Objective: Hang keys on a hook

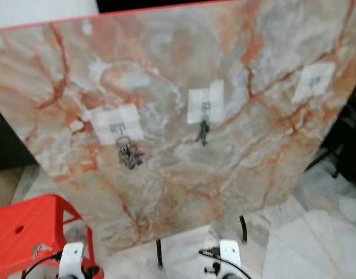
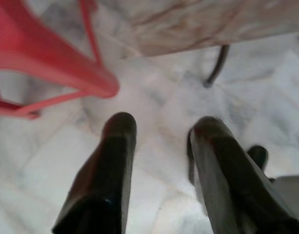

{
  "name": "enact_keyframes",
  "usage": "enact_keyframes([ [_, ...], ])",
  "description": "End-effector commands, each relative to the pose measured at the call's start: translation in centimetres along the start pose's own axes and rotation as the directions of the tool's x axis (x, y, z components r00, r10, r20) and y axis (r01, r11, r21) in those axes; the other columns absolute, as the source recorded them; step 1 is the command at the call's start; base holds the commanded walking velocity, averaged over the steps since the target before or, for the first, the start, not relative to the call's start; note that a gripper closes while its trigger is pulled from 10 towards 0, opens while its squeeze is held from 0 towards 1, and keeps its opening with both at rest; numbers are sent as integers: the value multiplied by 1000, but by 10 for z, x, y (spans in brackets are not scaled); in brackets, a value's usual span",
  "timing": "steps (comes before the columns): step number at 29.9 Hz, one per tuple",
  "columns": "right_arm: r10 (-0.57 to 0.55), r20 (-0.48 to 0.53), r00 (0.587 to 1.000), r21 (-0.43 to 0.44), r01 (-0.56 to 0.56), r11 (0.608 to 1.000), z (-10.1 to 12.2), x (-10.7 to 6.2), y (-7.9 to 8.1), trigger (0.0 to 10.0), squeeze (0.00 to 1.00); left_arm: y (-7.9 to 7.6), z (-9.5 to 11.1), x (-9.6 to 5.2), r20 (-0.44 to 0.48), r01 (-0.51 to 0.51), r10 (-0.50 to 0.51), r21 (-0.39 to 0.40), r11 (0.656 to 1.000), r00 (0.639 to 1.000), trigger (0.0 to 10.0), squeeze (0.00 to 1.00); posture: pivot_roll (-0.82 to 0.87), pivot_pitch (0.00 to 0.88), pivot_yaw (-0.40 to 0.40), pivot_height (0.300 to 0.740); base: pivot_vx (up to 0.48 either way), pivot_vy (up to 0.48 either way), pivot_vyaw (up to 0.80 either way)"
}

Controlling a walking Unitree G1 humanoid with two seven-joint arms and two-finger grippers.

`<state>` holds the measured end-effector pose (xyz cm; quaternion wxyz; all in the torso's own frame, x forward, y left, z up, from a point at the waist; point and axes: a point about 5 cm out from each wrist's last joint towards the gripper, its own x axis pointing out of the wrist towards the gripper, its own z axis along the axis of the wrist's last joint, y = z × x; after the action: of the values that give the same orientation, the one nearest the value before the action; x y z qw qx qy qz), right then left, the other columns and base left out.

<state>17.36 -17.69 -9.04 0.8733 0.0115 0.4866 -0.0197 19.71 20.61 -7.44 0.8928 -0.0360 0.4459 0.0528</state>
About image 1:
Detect black metal board leg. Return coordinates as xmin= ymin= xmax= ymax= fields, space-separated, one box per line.
xmin=239 ymin=215 xmax=249 ymax=243
xmin=155 ymin=238 xmax=164 ymax=269

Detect red plastic stool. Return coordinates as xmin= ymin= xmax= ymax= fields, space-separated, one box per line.
xmin=0 ymin=194 xmax=97 ymax=279

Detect marble pattern board red edge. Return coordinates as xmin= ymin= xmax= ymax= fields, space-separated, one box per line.
xmin=0 ymin=0 xmax=356 ymax=254

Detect dark key bunch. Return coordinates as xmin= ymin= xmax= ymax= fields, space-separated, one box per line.
xmin=197 ymin=115 xmax=212 ymax=147

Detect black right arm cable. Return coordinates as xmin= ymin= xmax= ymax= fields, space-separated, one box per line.
xmin=199 ymin=247 xmax=254 ymax=279

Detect key bunch with purple tag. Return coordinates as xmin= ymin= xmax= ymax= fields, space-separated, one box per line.
xmin=117 ymin=135 xmax=145 ymax=170

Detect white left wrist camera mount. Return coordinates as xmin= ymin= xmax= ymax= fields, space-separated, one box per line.
xmin=59 ymin=242 xmax=85 ymax=279

